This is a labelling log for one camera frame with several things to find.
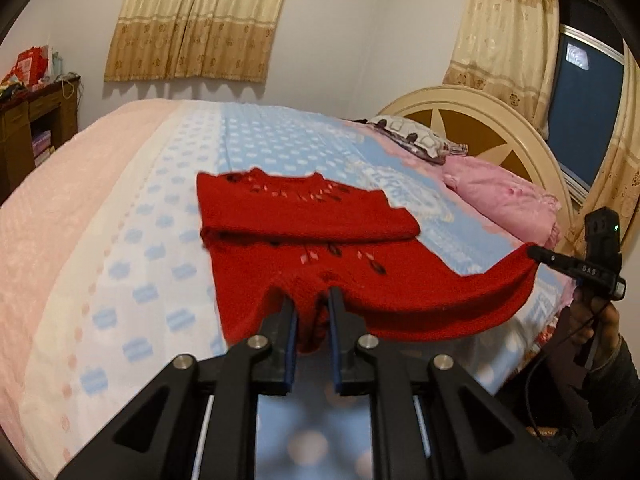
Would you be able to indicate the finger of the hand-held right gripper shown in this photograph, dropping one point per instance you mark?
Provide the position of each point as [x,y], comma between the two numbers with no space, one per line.
[550,258]

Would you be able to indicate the brown wooden desk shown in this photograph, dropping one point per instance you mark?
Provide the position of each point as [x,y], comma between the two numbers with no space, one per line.
[15,135]

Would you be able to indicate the red patterned cloth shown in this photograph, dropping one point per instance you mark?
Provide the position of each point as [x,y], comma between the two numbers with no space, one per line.
[547,337]

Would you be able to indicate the green yellow striped cloth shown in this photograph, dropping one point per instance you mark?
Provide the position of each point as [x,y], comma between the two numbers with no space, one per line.
[10,87]

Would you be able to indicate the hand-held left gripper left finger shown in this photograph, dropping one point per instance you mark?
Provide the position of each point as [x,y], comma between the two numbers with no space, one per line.
[291,360]

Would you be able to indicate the person's right forearm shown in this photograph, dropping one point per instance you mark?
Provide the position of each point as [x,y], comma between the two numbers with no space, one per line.
[620,390]

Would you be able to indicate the dark window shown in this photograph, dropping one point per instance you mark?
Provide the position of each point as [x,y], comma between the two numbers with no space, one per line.
[575,125]

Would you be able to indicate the pale blue bottle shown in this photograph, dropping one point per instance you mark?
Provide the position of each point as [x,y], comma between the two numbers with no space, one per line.
[56,65]

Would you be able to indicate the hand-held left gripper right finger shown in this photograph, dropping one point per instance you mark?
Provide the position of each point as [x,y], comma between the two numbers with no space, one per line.
[336,355]

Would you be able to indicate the folded pink quilt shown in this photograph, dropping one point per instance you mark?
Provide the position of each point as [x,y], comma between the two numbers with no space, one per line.
[500,195]

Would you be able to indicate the person's right hand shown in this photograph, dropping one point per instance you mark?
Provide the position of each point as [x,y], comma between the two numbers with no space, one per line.
[607,330]

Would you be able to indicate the red knitted sweater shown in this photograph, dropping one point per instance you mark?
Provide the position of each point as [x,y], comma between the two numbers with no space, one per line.
[280,210]

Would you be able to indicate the pink box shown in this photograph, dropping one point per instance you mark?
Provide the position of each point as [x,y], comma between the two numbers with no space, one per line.
[41,142]

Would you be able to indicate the patterned white pillow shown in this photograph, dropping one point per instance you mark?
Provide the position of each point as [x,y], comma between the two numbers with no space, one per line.
[415,135]

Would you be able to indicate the pink blue dotted bed sheet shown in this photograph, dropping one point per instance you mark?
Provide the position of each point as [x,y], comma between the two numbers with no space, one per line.
[125,210]

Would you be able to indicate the cream star headboard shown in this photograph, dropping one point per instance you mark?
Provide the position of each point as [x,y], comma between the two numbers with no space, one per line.
[480,130]

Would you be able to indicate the red gift bag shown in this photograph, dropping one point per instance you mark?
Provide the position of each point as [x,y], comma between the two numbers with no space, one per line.
[30,65]

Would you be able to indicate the wide beige floral curtain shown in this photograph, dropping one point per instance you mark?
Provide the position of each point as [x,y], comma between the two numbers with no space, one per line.
[200,20]

